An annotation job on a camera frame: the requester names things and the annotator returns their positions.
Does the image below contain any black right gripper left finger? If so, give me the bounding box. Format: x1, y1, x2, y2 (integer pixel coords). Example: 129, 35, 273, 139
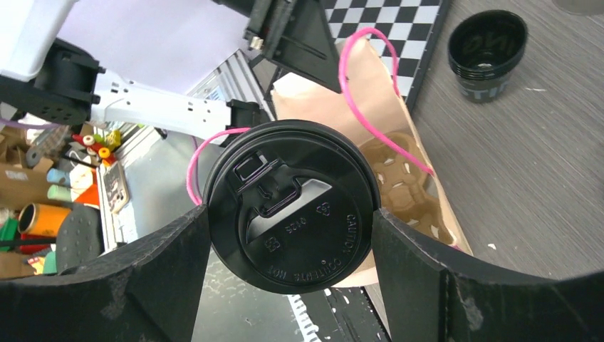
1, 207, 211, 341

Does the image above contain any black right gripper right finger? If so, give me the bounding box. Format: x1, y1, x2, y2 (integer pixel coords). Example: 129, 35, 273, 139
372, 209, 603, 341

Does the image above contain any paper bag with pink handles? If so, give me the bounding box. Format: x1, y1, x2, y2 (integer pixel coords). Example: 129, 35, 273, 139
273, 28, 471, 253

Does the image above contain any black white chessboard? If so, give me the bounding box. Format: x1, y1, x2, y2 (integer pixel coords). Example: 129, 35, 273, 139
323, 0, 452, 111

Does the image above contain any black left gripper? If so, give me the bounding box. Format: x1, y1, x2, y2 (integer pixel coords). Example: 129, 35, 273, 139
214, 0, 341, 93

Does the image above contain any single brown cup carrier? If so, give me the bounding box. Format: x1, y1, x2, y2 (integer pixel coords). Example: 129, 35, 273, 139
360, 139, 454, 245

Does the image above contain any stack of black cups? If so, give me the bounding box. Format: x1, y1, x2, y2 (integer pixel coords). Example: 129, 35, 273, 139
447, 9, 529, 103

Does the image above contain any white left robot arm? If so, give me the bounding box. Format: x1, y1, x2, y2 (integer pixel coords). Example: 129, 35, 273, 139
1, 1, 341, 146

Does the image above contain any orange spool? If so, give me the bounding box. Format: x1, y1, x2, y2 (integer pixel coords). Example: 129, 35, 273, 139
18, 203, 71, 237

